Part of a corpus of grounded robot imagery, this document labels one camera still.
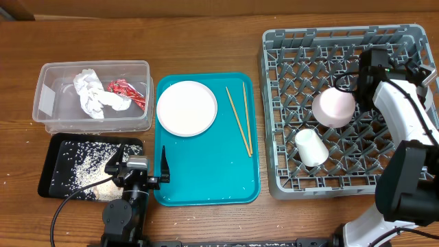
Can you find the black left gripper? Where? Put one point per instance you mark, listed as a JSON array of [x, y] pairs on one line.
[[154, 182]]

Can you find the white round plate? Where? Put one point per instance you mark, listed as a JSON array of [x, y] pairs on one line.
[[186, 108]]

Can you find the red snack wrapper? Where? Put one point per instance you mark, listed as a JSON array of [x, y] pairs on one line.
[[123, 88]]

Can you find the white napkin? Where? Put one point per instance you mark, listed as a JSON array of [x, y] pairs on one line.
[[93, 97]]

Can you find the pink bowl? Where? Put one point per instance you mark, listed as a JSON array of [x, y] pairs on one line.
[[333, 108]]

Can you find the white cup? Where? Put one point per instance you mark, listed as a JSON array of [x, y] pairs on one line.
[[311, 149]]

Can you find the grey bowl with rice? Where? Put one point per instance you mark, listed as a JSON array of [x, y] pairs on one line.
[[427, 97]]

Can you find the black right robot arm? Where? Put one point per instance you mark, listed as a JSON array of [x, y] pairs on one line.
[[406, 194]]

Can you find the grey dishwasher rack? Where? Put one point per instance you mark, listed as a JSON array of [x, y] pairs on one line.
[[297, 65]]

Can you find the spilled rice pile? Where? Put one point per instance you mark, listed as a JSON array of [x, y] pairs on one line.
[[79, 164]]

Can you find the black tray bin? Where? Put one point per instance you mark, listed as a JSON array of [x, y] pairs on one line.
[[54, 146]]

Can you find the teal plastic tray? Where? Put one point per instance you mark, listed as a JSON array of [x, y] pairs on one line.
[[212, 167]]

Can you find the clear plastic container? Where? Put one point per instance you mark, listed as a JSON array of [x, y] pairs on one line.
[[57, 103]]

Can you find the left wooden chopstick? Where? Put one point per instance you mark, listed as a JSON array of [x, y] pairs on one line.
[[238, 123]]

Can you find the wooden chopstick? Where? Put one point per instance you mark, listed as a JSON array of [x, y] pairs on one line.
[[247, 118], [238, 123]]

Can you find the right wooden chopstick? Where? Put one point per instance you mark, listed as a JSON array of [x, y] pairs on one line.
[[247, 118]]

